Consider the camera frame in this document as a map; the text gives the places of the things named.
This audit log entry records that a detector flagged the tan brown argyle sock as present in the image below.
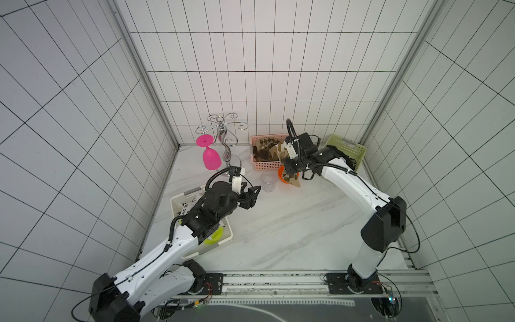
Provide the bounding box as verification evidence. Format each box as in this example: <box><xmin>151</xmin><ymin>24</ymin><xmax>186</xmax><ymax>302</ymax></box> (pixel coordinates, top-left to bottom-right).
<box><xmin>278</xmin><ymin>143</ymin><xmax>300</xmax><ymax>188</ymax></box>

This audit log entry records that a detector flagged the white sock neon yellow toe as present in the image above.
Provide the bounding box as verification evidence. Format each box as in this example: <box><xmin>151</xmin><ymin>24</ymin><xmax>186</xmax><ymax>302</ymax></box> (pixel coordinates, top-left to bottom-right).
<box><xmin>203</xmin><ymin>225</ymin><xmax>224</xmax><ymax>245</ymax></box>

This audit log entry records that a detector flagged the brown tan knit sock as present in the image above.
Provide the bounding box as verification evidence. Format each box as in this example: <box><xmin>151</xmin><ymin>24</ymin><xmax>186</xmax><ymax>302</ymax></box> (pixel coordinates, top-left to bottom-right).
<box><xmin>252</xmin><ymin>136</ymin><xmax>284</xmax><ymax>162</ymax></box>

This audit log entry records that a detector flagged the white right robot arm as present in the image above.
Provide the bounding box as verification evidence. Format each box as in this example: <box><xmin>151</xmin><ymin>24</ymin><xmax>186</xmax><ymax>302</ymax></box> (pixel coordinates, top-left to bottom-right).
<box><xmin>283</xmin><ymin>130</ymin><xmax>407</xmax><ymax>293</ymax></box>

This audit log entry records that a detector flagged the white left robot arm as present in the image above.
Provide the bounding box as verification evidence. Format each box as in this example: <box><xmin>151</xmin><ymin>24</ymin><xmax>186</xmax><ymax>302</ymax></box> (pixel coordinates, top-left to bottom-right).
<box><xmin>89</xmin><ymin>181</ymin><xmax>261</xmax><ymax>321</ymax></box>

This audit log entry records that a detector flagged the pink perforated plastic basket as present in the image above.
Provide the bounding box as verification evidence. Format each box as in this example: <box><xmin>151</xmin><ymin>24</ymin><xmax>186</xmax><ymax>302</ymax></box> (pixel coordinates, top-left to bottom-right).
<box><xmin>250</xmin><ymin>134</ymin><xmax>288</xmax><ymax>170</ymax></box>

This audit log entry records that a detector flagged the white perforated plastic basket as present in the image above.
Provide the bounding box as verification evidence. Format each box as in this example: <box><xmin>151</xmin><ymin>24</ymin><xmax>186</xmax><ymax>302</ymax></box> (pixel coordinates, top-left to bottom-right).
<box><xmin>170</xmin><ymin>186</ymin><xmax>233</xmax><ymax>260</ymax></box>

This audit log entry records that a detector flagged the green perforated plastic basket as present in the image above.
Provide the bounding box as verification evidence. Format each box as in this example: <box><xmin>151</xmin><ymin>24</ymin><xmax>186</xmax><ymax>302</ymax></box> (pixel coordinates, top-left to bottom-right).
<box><xmin>325</xmin><ymin>134</ymin><xmax>367</xmax><ymax>172</ymax></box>

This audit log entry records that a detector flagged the orange plastic bowl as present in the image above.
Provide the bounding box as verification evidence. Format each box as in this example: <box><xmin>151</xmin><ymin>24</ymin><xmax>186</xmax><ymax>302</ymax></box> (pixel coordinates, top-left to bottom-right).
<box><xmin>278</xmin><ymin>166</ymin><xmax>290</xmax><ymax>184</ymax></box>

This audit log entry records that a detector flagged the clear plastic cup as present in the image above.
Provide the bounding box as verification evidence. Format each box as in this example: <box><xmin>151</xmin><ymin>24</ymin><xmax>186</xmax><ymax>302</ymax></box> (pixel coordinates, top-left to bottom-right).
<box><xmin>261</xmin><ymin>170</ymin><xmax>278</xmax><ymax>193</ymax></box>

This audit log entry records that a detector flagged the pink plastic wine glass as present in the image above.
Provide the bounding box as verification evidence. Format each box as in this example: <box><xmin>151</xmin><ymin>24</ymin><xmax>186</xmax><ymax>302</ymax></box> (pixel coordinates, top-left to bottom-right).
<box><xmin>197</xmin><ymin>134</ymin><xmax>222</xmax><ymax>170</ymax></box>

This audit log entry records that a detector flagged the chrome glass holder stand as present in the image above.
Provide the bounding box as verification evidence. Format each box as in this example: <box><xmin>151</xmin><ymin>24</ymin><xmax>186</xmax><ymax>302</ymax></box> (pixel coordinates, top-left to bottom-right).
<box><xmin>195</xmin><ymin>112</ymin><xmax>248</xmax><ymax>168</ymax></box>

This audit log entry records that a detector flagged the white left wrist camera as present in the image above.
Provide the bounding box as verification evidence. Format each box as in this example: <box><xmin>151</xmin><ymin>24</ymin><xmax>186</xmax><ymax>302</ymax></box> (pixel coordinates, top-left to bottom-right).
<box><xmin>229</xmin><ymin>166</ymin><xmax>245</xmax><ymax>195</ymax></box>

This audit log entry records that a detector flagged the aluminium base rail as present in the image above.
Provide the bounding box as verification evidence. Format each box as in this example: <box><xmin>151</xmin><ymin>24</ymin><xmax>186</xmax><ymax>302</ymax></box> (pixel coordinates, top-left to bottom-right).
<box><xmin>116</xmin><ymin>270</ymin><xmax>433</xmax><ymax>307</ymax></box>

